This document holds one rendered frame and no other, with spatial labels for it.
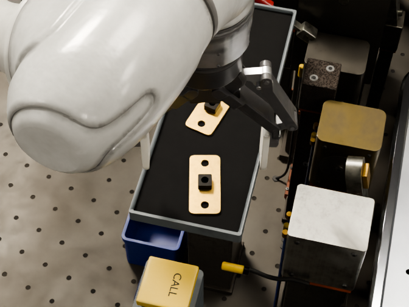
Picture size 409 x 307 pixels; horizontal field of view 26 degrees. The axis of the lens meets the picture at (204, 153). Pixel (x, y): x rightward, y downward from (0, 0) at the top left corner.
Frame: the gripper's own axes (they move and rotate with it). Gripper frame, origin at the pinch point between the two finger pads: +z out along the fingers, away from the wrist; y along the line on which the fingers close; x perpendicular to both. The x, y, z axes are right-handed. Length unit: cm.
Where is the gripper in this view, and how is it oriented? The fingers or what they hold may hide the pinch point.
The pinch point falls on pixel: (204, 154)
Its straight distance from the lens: 102.8
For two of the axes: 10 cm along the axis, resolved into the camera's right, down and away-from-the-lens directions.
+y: 10.0, 0.0, 0.0
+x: 0.0, -8.3, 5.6
